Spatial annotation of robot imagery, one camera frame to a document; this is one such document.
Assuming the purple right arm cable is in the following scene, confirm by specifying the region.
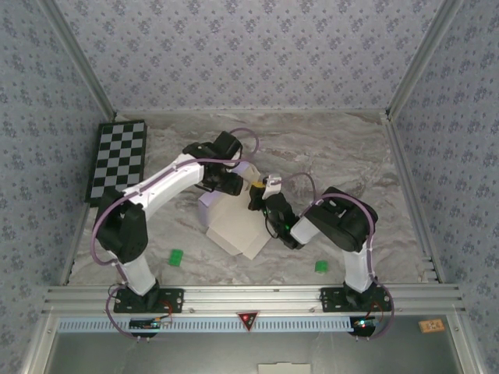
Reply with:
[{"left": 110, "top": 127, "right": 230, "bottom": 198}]
[{"left": 274, "top": 172, "right": 395, "bottom": 343}]

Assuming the brown printed tag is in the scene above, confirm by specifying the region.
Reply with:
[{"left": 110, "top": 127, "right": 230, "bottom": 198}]
[{"left": 419, "top": 319, "right": 444, "bottom": 335}]

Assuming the long aluminium base rail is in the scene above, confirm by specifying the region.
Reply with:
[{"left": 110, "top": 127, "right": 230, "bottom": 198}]
[{"left": 42, "top": 284, "right": 467, "bottom": 315}]

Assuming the black grey checkerboard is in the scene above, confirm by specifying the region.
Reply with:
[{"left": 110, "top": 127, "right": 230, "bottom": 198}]
[{"left": 84, "top": 119, "right": 148, "bottom": 207}]

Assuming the white lavender paper box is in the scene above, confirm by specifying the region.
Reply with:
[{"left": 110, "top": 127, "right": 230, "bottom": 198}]
[{"left": 196, "top": 161, "right": 272, "bottom": 261}]

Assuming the aluminium frame post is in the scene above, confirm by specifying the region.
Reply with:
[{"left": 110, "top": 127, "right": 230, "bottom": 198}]
[
  {"left": 38, "top": 0, "right": 118, "bottom": 121},
  {"left": 384, "top": 0, "right": 465, "bottom": 120}
]

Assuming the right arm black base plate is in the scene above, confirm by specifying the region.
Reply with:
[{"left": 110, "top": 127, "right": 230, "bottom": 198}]
[{"left": 320, "top": 287, "right": 393, "bottom": 314}]

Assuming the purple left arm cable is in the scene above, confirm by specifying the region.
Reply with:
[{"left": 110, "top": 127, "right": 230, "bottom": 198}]
[{"left": 90, "top": 128, "right": 261, "bottom": 344}]

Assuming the slotted grey cable duct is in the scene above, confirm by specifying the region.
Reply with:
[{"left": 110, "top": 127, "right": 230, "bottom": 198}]
[{"left": 56, "top": 316, "right": 375, "bottom": 334}]

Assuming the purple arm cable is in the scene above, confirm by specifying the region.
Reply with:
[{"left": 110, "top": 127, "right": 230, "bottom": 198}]
[
  {"left": 274, "top": 172, "right": 395, "bottom": 343},
  {"left": 90, "top": 128, "right": 261, "bottom": 344}
]

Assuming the aluminium side rail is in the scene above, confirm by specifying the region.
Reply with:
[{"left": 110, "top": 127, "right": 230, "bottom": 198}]
[
  {"left": 60, "top": 112, "right": 120, "bottom": 288},
  {"left": 380, "top": 112, "right": 448, "bottom": 284}
]

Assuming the red triangle sign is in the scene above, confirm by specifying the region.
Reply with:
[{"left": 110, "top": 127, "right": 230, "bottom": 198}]
[{"left": 236, "top": 310, "right": 260, "bottom": 333}]

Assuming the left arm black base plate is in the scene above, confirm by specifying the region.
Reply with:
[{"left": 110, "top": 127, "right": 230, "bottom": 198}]
[{"left": 112, "top": 287, "right": 185, "bottom": 314}]

